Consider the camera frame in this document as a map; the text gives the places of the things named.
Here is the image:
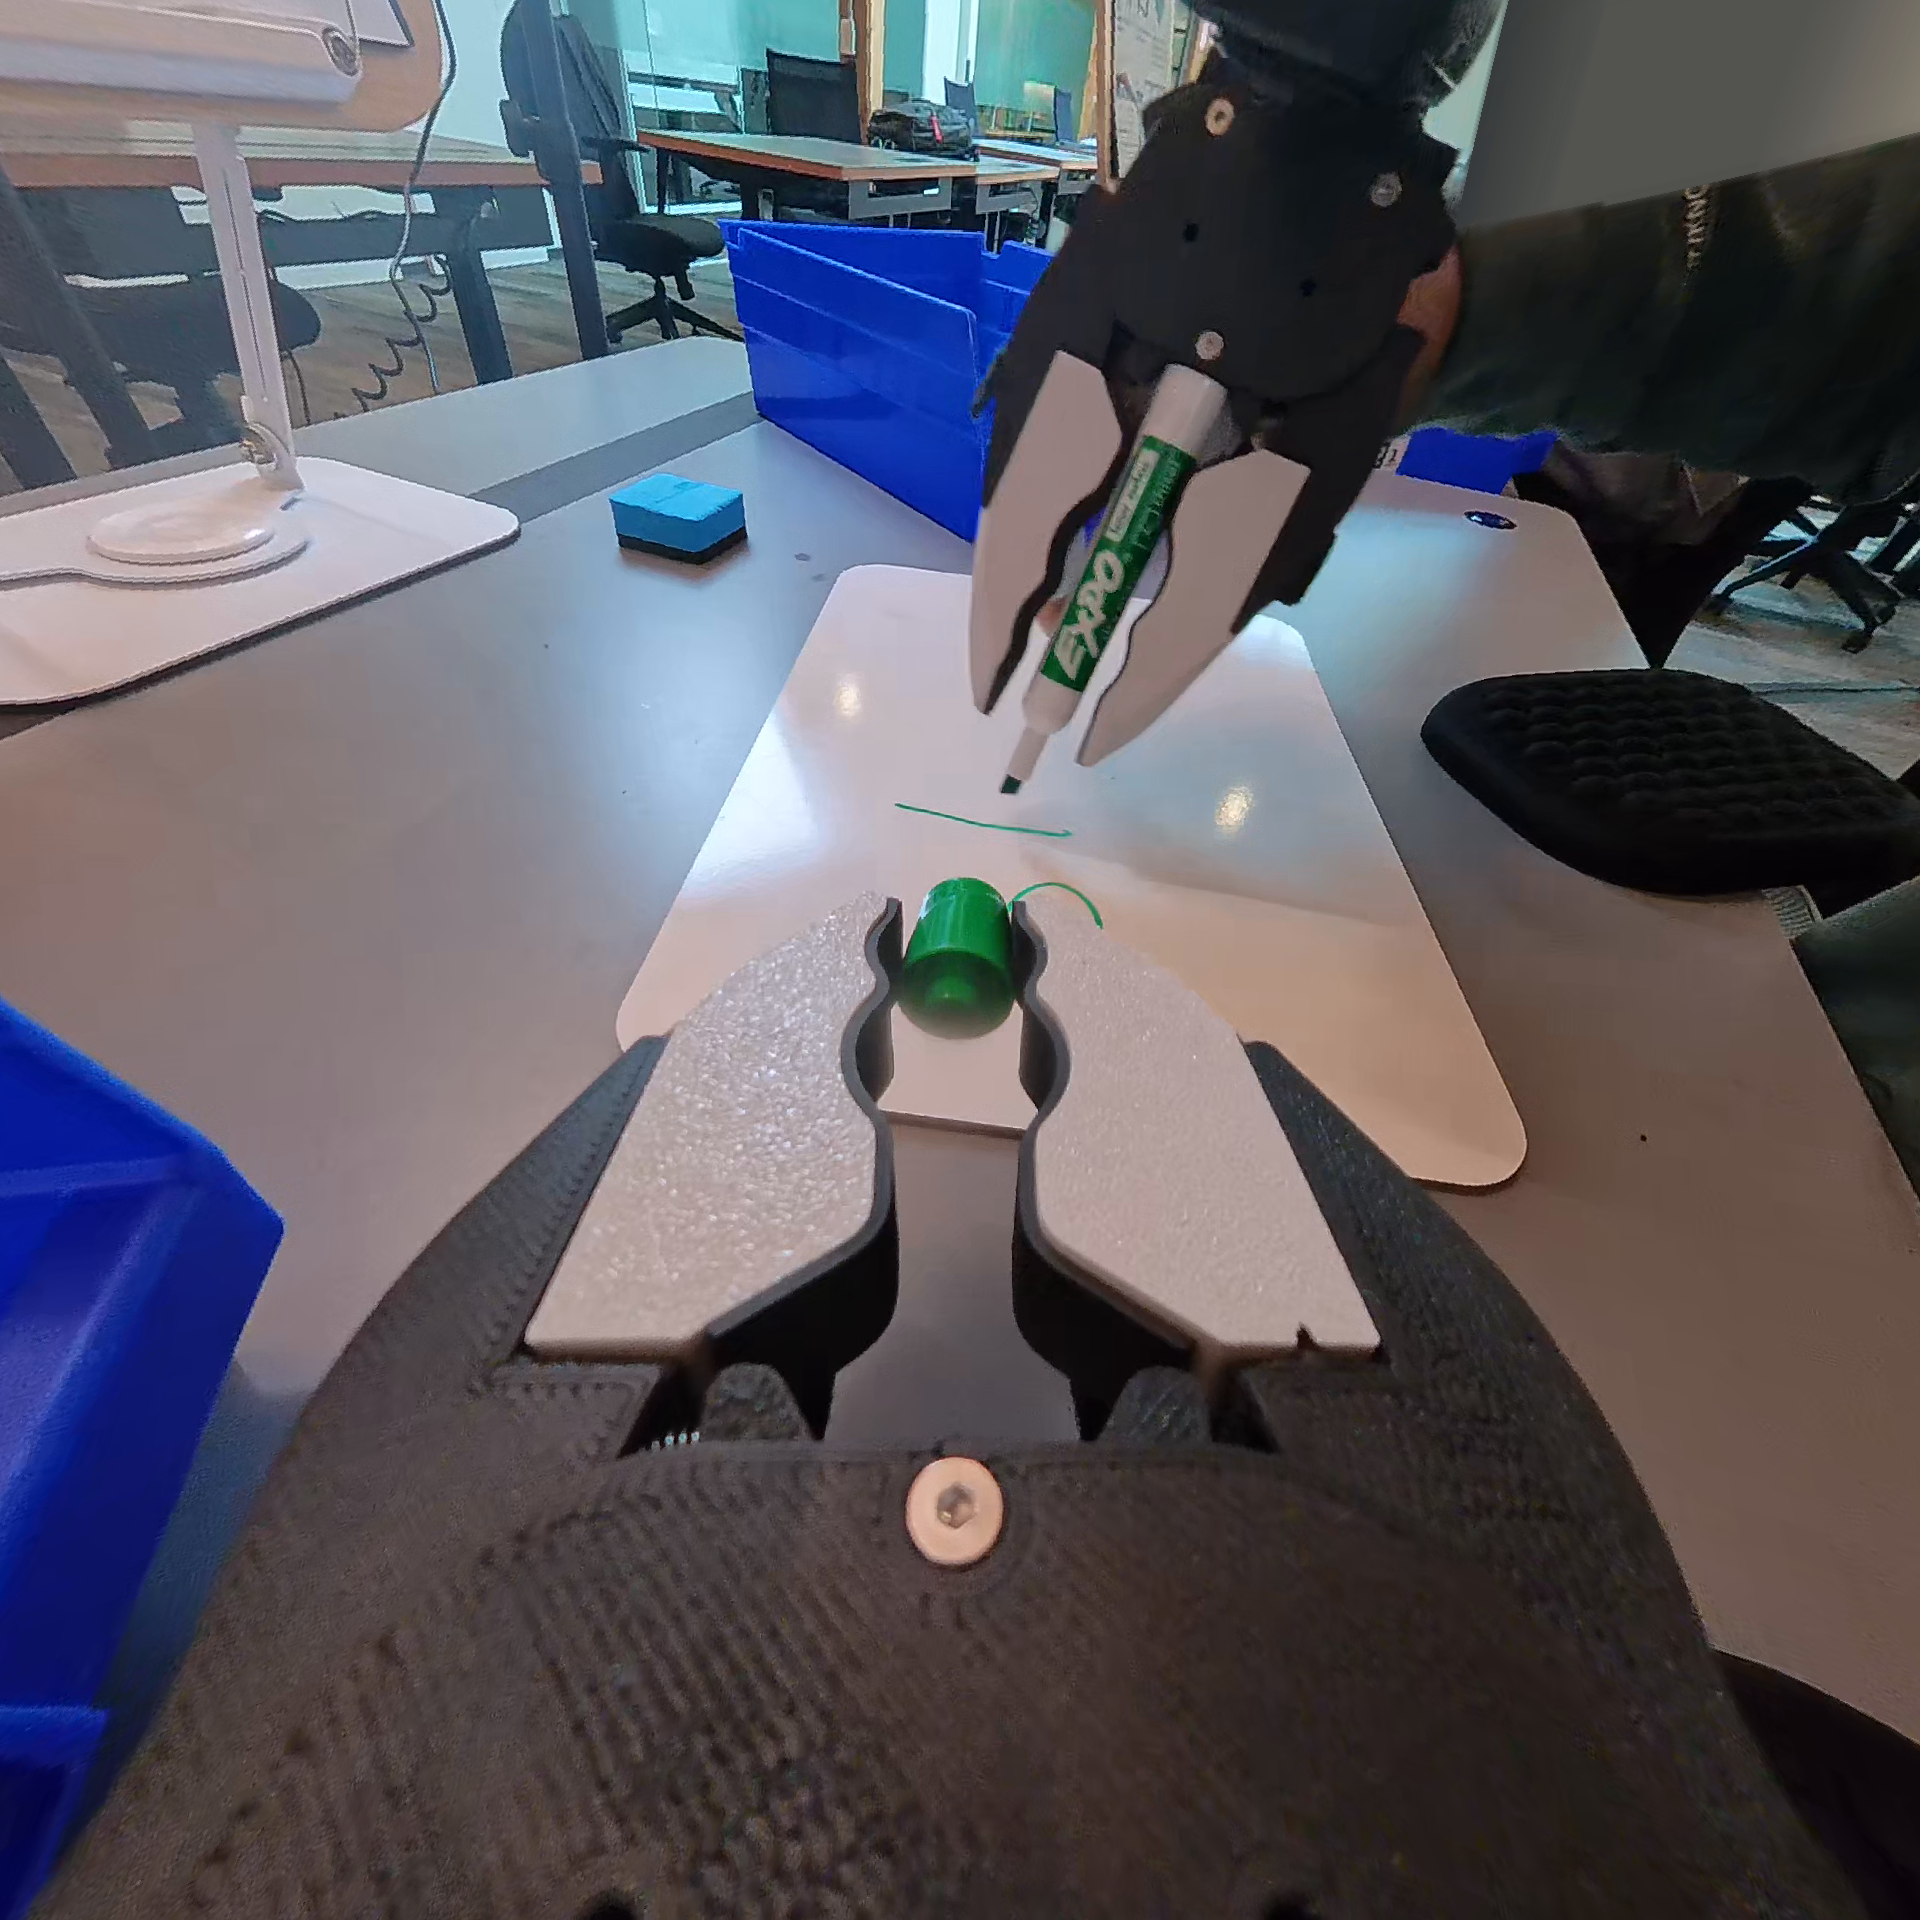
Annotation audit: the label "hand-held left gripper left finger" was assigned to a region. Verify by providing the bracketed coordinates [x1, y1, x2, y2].
[520, 890, 902, 1420]

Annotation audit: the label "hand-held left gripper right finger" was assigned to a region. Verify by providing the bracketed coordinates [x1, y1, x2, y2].
[1015, 897, 1385, 1369]

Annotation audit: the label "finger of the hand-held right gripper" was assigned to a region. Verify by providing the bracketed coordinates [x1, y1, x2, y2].
[966, 349, 1124, 721]
[1073, 445, 1318, 770]

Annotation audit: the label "green dry erase marker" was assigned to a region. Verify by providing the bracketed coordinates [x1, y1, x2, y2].
[997, 364, 1232, 799]

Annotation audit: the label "small white whiteboard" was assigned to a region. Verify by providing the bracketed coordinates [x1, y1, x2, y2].
[614, 562, 1529, 1194]

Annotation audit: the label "green marker cap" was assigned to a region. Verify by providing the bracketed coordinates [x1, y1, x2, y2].
[895, 879, 1023, 1041]

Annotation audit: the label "person's right forearm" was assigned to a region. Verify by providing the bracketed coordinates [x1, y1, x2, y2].
[1416, 129, 1920, 506]

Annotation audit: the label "blue whiteboard eraser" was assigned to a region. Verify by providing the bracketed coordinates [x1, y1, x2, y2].
[607, 471, 750, 570]

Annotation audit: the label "person's right hand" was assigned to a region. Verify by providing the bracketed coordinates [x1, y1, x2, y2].
[1393, 244, 1468, 379]

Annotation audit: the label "white mat with blue sticker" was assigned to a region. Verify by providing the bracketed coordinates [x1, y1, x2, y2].
[1305, 477, 1636, 676]

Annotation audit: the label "tagged blue plastic bin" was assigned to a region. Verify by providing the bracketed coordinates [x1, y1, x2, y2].
[1401, 423, 1559, 495]

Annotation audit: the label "long grey desk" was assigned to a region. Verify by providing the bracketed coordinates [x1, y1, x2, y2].
[638, 129, 1104, 226]

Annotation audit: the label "dark jacket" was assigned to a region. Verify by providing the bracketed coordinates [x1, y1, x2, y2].
[1515, 435, 1817, 669]

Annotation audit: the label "black office chair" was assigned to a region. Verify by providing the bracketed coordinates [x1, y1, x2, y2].
[0, 172, 325, 467]
[497, 0, 740, 347]

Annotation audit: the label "black mesh armrest pad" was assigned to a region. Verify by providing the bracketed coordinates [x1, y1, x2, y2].
[1416, 669, 1920, 903]

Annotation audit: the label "black office chair base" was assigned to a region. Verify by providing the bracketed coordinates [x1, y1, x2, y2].
[1702, 464, 1920, 655]

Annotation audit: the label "wooden desk black legs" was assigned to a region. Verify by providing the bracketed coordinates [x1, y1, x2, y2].
[0, 129, 601, 385]

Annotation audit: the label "black coiled cable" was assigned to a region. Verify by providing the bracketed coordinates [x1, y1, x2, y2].
[352, 0, 454, 425]

